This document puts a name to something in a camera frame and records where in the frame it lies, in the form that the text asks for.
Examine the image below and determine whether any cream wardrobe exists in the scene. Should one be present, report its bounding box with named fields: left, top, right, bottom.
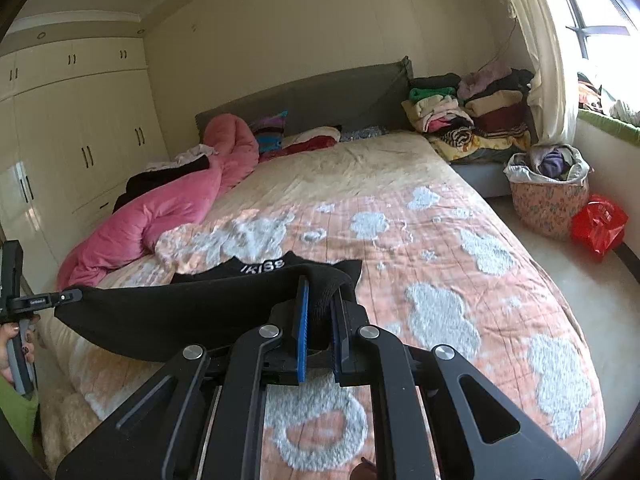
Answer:
left=1, top=38, right=167, bottom=292

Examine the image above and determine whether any peach quilted bedspread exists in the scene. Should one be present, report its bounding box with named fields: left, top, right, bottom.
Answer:
left=40, top=132, right=605, bottom=479

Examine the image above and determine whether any fluffy beige blanket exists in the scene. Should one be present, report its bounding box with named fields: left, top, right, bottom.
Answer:
left=40, top=388, right=101, bottom=477

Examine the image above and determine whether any striped colourful pillow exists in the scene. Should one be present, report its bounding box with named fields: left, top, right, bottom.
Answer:
left=250, top=110, right=288, bottom=157

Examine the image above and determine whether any pink duvet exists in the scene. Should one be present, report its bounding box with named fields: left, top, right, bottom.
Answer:
left=56, top=114, right=259, bottom=290

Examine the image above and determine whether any red plastic bag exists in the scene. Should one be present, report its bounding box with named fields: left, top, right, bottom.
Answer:
left=570, top=194, right=628, bottom=262

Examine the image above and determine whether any floral laundry basket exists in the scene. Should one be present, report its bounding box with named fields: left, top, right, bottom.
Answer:
left=503, top=144, right=591, bottom=240

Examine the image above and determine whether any cream curtain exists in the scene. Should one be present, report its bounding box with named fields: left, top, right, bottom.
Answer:
left=510, top=0, right=579, bottom=144

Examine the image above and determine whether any grey upholstered headboard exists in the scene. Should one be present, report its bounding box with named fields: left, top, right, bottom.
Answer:
left=195, top=56, right=413, bottom=136

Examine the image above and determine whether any pile of folded clothes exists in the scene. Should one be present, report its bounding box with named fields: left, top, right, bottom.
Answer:
left=402, top=62, right=536, bottom=164

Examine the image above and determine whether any person's left hand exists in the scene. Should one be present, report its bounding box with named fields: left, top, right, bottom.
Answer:
left=0, top=314, right=40, bottom=386

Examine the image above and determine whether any black garment on duvet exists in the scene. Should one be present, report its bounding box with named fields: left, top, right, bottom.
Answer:
left=113, top=155, right=209, bottom=212

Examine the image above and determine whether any red and white pillow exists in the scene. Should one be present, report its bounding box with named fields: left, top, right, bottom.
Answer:
left=259, top=126, right=342, bottom=162

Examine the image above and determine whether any black long-sleeve sweater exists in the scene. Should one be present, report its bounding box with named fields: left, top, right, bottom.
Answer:
left=54, top=252, right=362, bottom=362

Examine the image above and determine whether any green garment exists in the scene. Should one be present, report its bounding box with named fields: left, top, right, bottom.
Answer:
left=0, top=377, right=39, bottom=455

